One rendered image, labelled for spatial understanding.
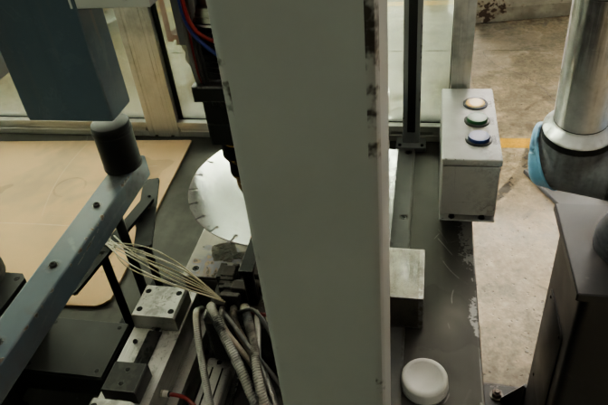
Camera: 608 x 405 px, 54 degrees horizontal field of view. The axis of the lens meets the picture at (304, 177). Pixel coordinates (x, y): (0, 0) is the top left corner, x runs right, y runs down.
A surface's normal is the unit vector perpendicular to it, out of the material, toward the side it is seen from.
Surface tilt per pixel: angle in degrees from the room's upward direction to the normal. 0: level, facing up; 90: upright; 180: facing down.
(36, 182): 0
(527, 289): 0
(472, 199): 90
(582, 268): 0
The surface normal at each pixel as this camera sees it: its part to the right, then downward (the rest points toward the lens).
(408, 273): -0.09, -0.81
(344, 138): -0.18, 0.59
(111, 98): 0.98, 0.04
